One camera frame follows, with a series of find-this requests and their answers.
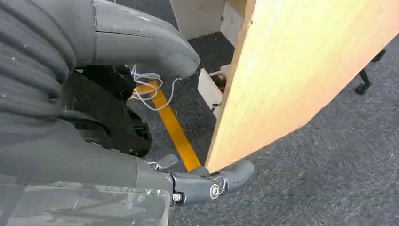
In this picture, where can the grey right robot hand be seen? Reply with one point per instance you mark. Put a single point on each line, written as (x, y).
(137, 40)

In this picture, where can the white cabinet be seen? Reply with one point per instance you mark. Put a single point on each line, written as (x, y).
(202, 17)

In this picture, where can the black robot foot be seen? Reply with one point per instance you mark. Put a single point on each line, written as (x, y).
(106, 106)

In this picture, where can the small white open box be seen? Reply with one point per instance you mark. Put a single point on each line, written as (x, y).
(210, 92)

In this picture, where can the yellow floor tape strip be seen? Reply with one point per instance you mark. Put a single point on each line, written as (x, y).
(176, 131)

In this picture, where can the ribbed grey right arm sleeve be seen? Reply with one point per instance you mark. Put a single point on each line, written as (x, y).
(28, 62)

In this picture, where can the pale wooden desk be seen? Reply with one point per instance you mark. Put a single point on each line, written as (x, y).
(296, 71)

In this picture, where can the clear plastic cover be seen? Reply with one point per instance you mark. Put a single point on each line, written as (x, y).
(87, 206)

